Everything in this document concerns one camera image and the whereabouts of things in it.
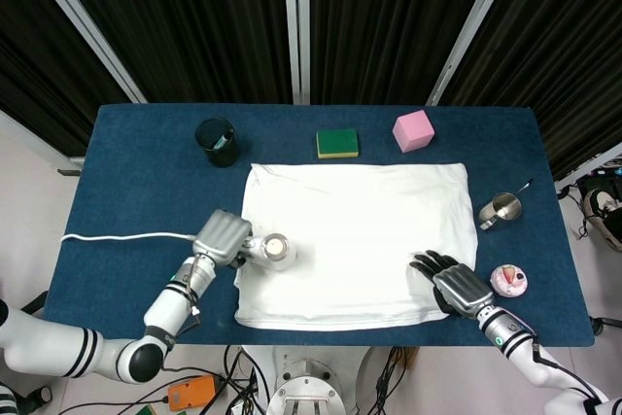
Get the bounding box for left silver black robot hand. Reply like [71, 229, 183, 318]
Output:
[192, 209, 254, 268]

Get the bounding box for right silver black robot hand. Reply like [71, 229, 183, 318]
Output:
[409, 249, 496, 320]

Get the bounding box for white handheld steamer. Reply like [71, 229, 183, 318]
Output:
[237, 232, 298, 273]

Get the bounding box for white cloth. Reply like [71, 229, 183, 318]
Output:
[233, 161, 478, 332]

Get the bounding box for silver robot base column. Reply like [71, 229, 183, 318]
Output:
[265, 346, 370, 415]

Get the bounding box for pink toy cake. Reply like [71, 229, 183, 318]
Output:
[489, 263, 530, 298]

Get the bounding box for black mesh pen holder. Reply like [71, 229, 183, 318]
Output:
[195, 117, 239, 168]

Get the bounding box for stainless steel cup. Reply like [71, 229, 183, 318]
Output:
[479, 191, 524, 231]

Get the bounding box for blue table cover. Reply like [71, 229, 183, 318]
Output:
[42, 103, 597, 348]

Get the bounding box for green yellow sponge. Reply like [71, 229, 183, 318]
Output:
[315, 128, 362, 160]

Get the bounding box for orange device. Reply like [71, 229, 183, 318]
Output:
[167, 376, 218, 411]

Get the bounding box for black white shoe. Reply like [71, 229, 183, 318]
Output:
[582, 187, 622, 254]

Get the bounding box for pink foam cube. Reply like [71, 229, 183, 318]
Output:
[392, 110, 436, 154]

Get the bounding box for black curtain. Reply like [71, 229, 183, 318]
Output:
[0, 0, 622, 183]

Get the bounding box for white power cable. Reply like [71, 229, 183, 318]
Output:
[60, 231, 198, 244]

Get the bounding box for black floor cable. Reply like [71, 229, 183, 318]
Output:
[164, 344, 259, 415]

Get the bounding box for white frame post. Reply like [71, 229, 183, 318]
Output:
[17, 0, 149, 105]
[426, 0, 531, 108]
[282, 0, 312, 106]

